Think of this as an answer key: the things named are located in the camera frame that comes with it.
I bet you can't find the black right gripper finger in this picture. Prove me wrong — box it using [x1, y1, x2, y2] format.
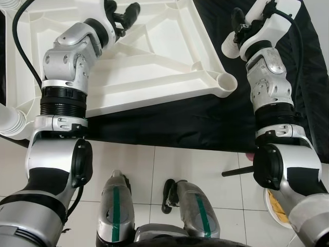
[231, 7, 247, 45]

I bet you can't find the white plastic children table top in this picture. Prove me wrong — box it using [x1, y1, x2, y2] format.
[0, 0, 239, 141]

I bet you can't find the black table cloth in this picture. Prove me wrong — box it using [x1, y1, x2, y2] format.
[0, 0, 329, 164]

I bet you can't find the black metal table leg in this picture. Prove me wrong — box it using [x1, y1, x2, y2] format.
[222, 165, 256, 178]

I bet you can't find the black robot right foot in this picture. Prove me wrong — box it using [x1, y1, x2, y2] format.
[161, 179, 178, 215]

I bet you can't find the white round plate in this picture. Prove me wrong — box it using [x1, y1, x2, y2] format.
[263, 189, 289, 228]

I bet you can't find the silver robot left leg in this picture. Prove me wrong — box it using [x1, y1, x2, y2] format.
[96, 169, 134, 247]

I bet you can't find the yellow crumpled cloth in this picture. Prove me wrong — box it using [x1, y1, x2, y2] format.
[270, 198, 287, 218]

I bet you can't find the black robot torso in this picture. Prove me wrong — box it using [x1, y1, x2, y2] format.
[96, 225, 278, 247]

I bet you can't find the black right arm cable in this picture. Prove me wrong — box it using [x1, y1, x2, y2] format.
[271, 2, 306, 104]

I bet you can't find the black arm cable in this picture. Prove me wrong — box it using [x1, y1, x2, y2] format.
[11, 0, 45, 89]
[271, 2, 306, 104]

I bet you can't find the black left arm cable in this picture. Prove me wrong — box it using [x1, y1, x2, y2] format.
[11, 0, 45, 89]

